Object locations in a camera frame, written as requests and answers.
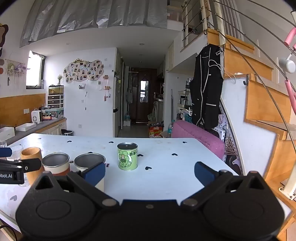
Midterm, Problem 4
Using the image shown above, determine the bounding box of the kitchen counter cabinet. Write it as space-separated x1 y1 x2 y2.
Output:
0 117 68 145

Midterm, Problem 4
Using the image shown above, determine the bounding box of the pink upholstered chair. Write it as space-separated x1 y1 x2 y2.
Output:
172 120 225 161

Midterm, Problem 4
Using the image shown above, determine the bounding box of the silver foil curtain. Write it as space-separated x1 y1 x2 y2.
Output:
19 0 168 48

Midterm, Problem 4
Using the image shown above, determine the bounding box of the large white box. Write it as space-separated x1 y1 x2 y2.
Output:
0 126 16 142

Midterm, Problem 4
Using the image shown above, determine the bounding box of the glass fish tank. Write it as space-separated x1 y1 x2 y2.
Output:
48 85 65 95

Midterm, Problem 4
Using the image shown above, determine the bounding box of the black jacket with white trim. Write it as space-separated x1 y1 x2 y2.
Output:
189 43 224 129

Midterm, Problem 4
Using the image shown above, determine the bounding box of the metal stair railing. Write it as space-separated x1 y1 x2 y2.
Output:
181 0 296 149

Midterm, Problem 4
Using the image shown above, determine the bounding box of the washing machine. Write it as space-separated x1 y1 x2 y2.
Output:
152 100 164 122

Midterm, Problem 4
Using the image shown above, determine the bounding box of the green tin can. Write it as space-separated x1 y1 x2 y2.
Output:
117 142 139 171

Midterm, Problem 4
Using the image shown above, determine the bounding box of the hanging grey bag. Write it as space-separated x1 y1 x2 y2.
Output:
125 88 134 104

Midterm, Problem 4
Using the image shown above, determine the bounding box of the red cardboard box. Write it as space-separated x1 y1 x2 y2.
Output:
149 126 165 139

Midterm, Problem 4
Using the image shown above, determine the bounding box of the ribbed glass cup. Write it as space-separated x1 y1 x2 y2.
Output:
6 145 24 161

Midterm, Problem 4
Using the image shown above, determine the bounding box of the window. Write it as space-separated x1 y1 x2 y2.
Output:
26 50 45 90

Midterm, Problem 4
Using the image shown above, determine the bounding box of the flat white box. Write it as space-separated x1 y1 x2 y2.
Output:
15 123 37 132

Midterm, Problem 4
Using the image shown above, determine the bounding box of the cloud-shaped photo board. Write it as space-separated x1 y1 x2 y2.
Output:
63 59 104 83

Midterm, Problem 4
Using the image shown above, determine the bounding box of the wooden cup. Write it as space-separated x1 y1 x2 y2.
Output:
20 147 45 186

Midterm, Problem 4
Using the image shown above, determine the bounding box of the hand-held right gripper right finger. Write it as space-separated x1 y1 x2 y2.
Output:
181 161 271 208

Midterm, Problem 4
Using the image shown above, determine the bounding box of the steel cup with white band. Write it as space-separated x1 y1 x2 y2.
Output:
73 153 106 193

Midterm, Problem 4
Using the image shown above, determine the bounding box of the small drawer organizer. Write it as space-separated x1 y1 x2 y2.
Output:
48 94 65 109

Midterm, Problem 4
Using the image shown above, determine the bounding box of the dark wooden door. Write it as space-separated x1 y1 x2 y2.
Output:
135 68 153 123

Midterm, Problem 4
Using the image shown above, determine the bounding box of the small white appliance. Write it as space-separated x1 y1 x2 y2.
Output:
31 110 42 123

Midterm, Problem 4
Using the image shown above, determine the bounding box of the pink foam padded bar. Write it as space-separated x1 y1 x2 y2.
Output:
284 27 296 121

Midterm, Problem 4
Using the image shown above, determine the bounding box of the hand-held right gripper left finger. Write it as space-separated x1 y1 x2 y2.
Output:
29 162 120 209

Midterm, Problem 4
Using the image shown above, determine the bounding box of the wooden staircase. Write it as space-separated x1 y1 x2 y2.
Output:
207 27 296 241

